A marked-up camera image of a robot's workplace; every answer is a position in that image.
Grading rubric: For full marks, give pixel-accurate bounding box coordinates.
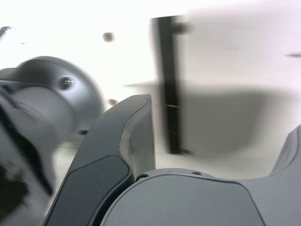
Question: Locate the black tape strip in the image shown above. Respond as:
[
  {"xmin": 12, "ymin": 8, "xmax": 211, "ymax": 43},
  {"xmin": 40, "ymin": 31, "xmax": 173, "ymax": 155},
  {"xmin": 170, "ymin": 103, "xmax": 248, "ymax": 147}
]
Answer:
[{"xmin": 150, "ymin": 16, "xmax": 196, "ymax": 156}]

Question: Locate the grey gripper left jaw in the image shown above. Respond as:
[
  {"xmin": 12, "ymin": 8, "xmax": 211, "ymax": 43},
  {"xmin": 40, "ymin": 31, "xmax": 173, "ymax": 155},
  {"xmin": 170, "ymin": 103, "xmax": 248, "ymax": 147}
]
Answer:
[{"xmin": 44, "ymin": 93, "xmax": 157, "ymax": 226}]

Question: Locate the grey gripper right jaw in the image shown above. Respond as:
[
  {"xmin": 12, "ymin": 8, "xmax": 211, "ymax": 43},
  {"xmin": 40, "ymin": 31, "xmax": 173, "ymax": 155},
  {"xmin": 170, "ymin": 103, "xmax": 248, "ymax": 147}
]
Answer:
[{"xmin": 93, "ymin": 125, "xmax": 301, "ymax": 226}]

